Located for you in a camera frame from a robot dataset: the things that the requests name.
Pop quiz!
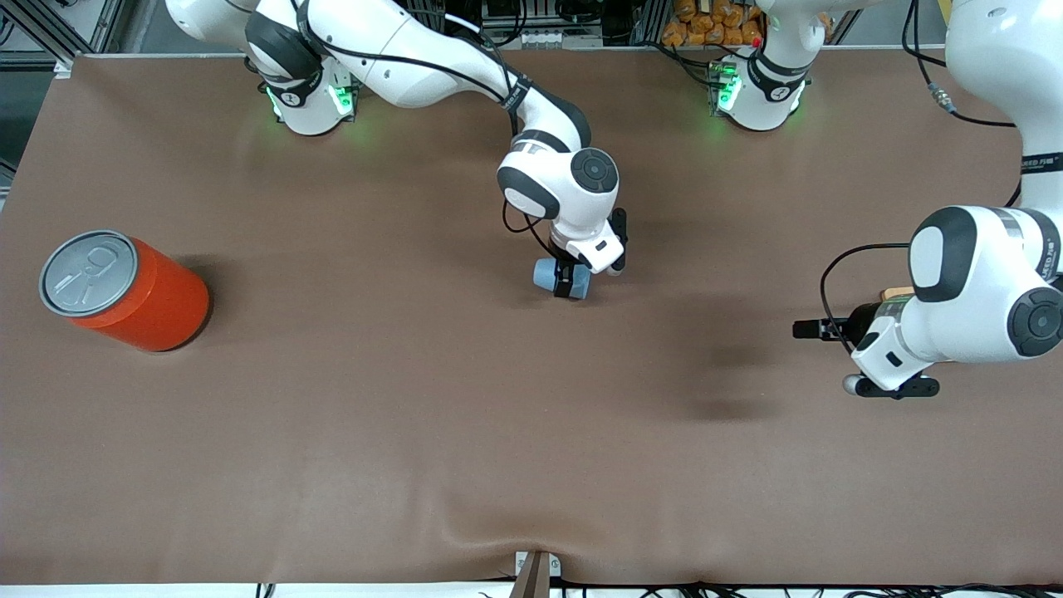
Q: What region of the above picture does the blue cup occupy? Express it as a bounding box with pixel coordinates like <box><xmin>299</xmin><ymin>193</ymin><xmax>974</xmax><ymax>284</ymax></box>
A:
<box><xmin>533</xmin><ymin>257</ymin><xmax>592</xmax><ymax>301</ymax></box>

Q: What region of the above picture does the brown table mat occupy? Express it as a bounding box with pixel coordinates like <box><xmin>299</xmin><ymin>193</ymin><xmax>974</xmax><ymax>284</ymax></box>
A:
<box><xmin>0</xmin><ymin>46</ymin><xmax>1063</xmax><ymax>586</ymax></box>

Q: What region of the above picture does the white power strip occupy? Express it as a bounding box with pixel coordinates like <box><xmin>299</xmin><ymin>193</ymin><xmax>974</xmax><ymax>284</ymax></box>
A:
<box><xmin>482</xmin><ymin>29</ymin><xmax>603</xmax><ymax>49</ymax></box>

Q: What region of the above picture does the orange snack bags pile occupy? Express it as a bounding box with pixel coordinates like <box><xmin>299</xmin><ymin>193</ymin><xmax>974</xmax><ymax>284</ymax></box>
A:
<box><xmin>662</xmin><ymin>0</ymin><xmax>765</xmax><ymax>48</ymax></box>

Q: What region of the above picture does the orange can-shaped container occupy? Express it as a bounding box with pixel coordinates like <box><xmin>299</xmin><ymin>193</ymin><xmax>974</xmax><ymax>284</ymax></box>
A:
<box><xmin>39</xmin><ymin>230</ymin><xmax>211</xmax><ymax>353</ymax></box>

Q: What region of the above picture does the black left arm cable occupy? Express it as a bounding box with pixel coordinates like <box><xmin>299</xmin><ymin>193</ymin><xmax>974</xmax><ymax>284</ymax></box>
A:
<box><xmin>820</xmin><ymin>243</ymin><xmax>914</xmax><ymax>354</ymax></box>

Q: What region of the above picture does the black cable with metal connector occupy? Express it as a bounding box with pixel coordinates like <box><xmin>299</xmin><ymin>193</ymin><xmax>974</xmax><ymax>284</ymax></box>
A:
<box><xmin>904</xmin><ymin>0</ymin><xmax>1021</xmax><ymax>130</ymax></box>

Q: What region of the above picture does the metal bracket with wooden strip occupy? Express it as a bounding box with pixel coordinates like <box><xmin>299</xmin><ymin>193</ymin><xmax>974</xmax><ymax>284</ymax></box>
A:
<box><xmin>513</xmin><ymin>550</ymin><xmax>562</xmax><ymax>598</ymax></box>

